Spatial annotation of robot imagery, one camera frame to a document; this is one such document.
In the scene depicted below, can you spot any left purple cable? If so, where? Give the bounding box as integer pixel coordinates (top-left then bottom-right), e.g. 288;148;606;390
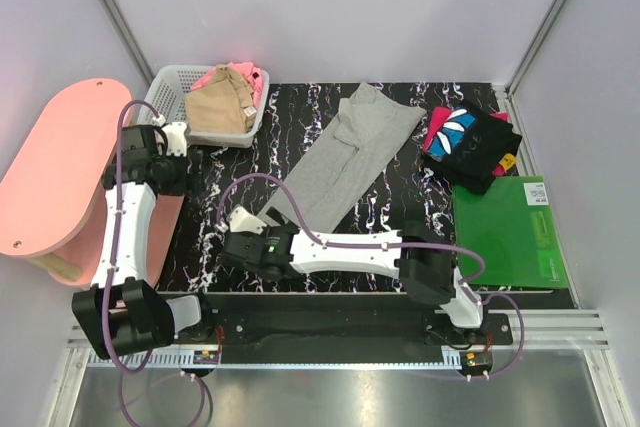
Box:
101;99;213;423

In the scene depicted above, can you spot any left aluminium frame post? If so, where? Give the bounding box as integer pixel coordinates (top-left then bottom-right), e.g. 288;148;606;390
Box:
99;0;155;87

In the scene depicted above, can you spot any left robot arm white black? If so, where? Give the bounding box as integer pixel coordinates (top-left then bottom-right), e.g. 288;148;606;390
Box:
71;122;216;360

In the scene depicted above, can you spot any beige t shirt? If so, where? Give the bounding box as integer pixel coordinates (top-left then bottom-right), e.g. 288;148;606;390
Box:
185;64;257;134

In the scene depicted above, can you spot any black printed folded t shirt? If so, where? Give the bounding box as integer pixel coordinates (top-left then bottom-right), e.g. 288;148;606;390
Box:
422;100;522;195

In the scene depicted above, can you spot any aluminium front rail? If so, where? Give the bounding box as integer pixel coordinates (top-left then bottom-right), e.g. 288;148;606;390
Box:
65;309;611;368

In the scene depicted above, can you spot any pink t shirt in basket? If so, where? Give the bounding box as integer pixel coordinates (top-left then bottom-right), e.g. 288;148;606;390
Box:
190;62;265;107

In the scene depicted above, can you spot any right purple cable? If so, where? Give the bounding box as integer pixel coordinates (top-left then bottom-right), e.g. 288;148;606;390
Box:
217;172;525;381

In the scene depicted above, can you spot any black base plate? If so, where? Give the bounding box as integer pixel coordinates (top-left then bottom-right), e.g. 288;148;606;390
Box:
200;292;514;368

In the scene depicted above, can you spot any purple cable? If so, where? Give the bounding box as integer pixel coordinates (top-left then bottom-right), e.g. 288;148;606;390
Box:
101;99;213;423
217;172;525;381

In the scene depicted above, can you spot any grey t shirt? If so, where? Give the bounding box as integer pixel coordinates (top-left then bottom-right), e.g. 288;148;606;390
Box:
268;83;426;233

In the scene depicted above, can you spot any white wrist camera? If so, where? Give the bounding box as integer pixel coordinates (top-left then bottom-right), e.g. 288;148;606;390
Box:
161;122;189;157
227;206;267;234

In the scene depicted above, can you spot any aluminium frame post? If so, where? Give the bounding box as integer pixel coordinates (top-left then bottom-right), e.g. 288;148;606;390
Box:
99;0;155;87
505;0;569;96

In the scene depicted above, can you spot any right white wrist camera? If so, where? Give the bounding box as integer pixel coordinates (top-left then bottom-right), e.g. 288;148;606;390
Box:
227;206;267;234

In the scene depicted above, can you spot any right aluminium frame post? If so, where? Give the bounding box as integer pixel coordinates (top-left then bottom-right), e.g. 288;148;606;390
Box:
505;0;569;96

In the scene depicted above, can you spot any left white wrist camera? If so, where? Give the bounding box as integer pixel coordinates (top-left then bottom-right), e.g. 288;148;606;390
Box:
161;122;189;157

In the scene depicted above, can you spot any pink oval tiered shelf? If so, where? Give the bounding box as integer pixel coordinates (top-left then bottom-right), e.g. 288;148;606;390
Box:
0;78;185;288

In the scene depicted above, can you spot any white plastic laundry basket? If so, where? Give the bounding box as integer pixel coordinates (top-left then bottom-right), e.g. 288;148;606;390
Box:
145;65;270;148

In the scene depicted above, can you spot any green folding board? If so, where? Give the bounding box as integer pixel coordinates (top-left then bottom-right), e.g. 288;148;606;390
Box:
452;176;569;290

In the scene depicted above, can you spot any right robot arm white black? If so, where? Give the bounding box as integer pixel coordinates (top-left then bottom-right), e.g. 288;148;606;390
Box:
221;207;490;344

